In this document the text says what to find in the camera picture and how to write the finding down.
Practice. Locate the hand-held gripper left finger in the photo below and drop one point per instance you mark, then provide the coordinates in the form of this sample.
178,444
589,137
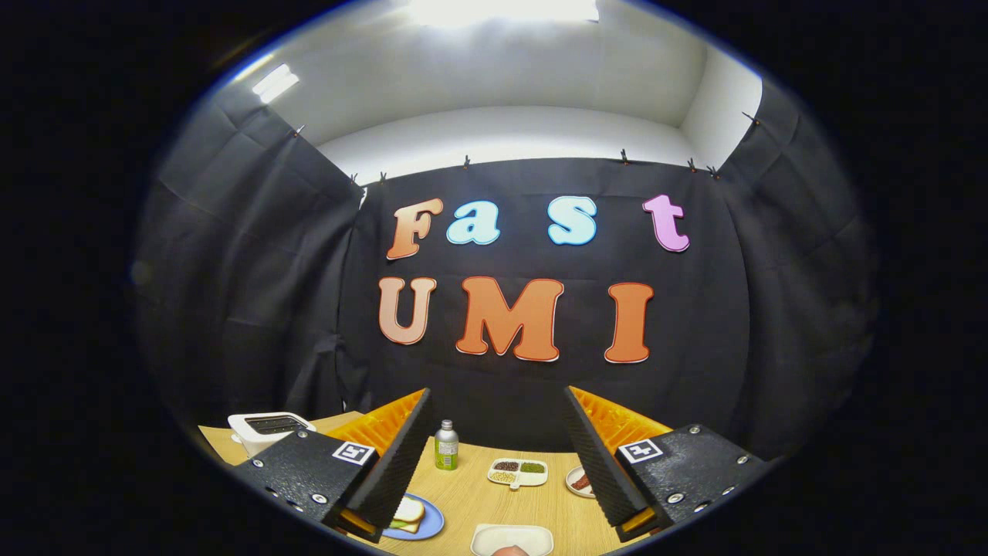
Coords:
394,471

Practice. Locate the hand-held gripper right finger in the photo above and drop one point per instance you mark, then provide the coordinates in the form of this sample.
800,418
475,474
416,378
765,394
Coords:
598,471

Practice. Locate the toasted bread slice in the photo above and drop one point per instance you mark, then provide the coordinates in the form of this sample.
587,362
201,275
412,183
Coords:
411,510

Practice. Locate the green lettuce leaf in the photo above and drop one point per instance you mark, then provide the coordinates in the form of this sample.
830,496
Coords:
401,524

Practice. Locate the white oval meat plate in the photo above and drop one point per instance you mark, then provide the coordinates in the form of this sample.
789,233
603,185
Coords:
571,485

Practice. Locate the green label metal bottle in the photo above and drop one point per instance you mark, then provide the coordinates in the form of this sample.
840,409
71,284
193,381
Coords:
446,454

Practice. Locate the white bread slice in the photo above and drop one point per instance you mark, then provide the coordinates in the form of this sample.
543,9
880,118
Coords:
407,530

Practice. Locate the blue round plate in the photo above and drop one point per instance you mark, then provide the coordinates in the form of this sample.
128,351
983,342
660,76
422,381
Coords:
434,521

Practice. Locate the pile of green beans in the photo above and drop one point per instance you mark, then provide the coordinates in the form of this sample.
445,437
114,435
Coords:
532,467

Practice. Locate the white divided dish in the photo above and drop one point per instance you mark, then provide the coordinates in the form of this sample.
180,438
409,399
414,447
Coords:
519,477

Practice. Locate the pile of dark beans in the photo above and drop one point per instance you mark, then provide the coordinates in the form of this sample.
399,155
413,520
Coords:
506,466

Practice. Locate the pile of yellow soybeans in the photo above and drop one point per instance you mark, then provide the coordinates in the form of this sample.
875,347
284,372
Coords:
503,477

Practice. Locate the white square plate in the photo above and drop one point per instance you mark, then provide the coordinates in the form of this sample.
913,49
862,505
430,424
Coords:
494,537

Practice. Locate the white toaster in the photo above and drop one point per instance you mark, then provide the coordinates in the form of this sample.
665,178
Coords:
251,440

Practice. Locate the black backdrop cloth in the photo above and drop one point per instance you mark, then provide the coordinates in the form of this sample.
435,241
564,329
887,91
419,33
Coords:
309,309

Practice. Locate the small ceiling light panel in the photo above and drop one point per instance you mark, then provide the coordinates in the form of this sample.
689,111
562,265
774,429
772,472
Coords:
275,83

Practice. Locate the large ceiling light panel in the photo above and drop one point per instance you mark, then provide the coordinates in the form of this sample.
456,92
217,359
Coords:
502,9

